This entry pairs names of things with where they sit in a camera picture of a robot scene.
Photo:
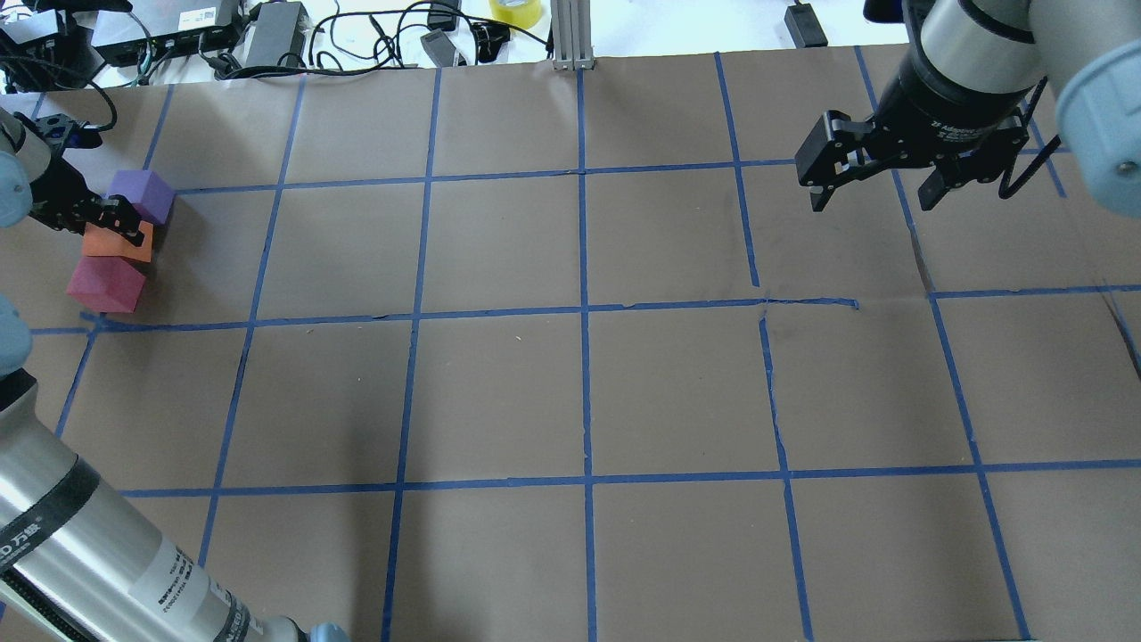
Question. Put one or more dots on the orange foam cube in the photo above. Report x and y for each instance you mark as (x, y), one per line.
(139, 256)

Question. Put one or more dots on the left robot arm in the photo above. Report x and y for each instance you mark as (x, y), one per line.
(78, 558)

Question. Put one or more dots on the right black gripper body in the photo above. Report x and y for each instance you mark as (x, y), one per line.
(947, 114)

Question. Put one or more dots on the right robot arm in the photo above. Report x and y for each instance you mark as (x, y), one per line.
(986, 92)

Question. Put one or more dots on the black power adapter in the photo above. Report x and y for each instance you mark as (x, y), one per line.
(278, 34)

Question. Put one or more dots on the aluminium frame post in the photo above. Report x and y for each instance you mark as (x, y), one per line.
(571, 35)

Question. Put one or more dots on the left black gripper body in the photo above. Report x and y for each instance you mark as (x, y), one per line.
(61, 189)

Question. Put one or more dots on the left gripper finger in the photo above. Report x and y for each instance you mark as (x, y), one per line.
(114, 210)
(97, 237)

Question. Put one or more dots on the small black adapter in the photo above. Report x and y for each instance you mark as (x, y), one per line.
(803, 26)

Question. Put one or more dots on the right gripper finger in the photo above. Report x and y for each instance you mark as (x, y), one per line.
(833, 154)
(942, 180)

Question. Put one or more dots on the purple foam cube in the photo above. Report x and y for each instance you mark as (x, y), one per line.
(151, 195)

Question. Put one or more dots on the red foam cube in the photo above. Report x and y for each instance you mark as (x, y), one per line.
(106, 284)

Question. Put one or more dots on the yellow tape roll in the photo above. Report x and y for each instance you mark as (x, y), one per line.
(522, 14)

